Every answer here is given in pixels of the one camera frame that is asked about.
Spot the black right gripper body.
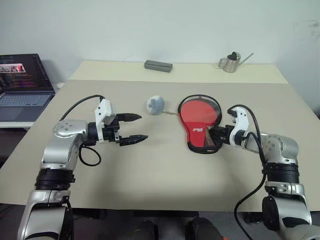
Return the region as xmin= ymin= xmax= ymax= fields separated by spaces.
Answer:
xmin=216 ymin=123 xmax=235 ymax=146

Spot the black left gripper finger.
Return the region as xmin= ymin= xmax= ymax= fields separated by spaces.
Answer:
xmin=117 ymin=112 xmax=143 ymax=123
xmin=117 ymin=134 xmax=149 ymax=147

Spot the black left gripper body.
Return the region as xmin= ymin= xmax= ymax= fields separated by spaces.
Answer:
xmin=102 ymin=113 xmax=126 ymax=146

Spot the red and black paddle case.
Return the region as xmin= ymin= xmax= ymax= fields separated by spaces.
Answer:
xmin=177 ymin=95 xmax=223 ymax=154

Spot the beige table mat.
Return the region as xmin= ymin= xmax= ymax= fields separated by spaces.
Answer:
xmin=0 ymin=79 xmax=320 ymax=210

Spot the grey rectangular box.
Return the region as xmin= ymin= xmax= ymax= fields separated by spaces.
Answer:
xmin=144 ymin=59 xmax=173 ymax=73

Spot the silver metal watering can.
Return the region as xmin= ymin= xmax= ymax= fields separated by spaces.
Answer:
xmin=216 ymin=51 xmax=255 ymax=74

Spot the dark rounded shape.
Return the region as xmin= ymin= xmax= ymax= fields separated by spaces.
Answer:
xmin=136 ymin=219 xmax=160 ymax=240
xmin=184 ymin=216 xmax=222 ymax=240

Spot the grey open laptop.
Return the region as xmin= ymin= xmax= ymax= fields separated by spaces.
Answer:
xmin=0 ymin=53 xmax=56 ymax=108

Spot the white side table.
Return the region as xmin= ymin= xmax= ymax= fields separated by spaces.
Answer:
xmin=0 ymin=81 xmax=66 ymax=129

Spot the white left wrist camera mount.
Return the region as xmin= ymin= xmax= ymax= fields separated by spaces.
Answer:
xmin=94 ymin=98 xmax=117 ymax=143

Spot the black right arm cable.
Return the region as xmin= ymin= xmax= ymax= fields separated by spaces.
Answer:
xmin=226 ymin=104 xmax=267 ymax=240

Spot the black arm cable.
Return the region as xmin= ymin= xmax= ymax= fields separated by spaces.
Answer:
xmin=59 ymin=94 xmax=106 ymax=167
xmin=226 ymin=104 xmax=267 ymax=240

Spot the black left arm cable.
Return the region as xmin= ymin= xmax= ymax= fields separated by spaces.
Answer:
xmin=59 ymin=94 xmax=106 ymax=167

